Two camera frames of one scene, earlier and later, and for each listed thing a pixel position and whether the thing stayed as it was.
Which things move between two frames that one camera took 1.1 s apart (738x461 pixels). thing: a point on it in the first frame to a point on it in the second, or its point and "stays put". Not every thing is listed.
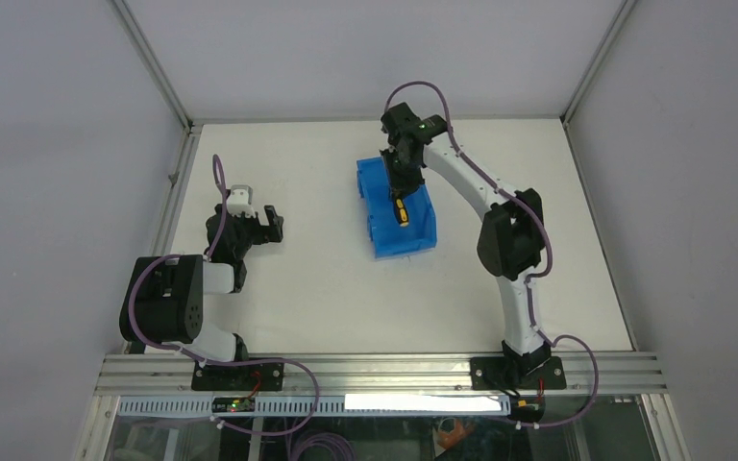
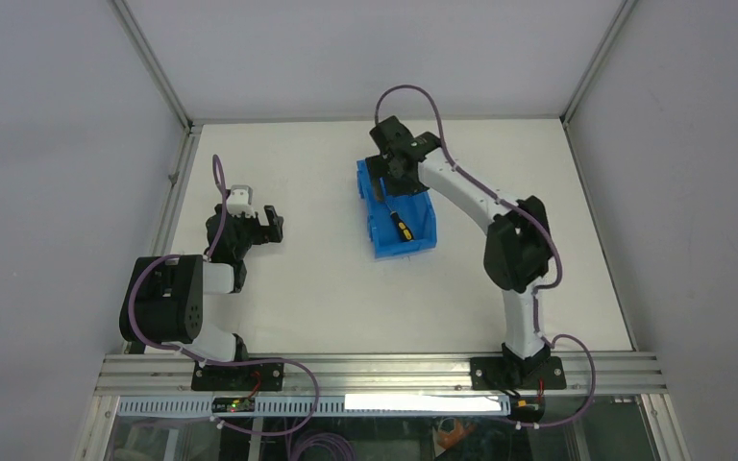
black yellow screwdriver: x=402 y=213 to x=404 y=230
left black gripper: x=263 y=233 stays put
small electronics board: x=233 y=404 stays put
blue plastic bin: x=388 y=236 stays put
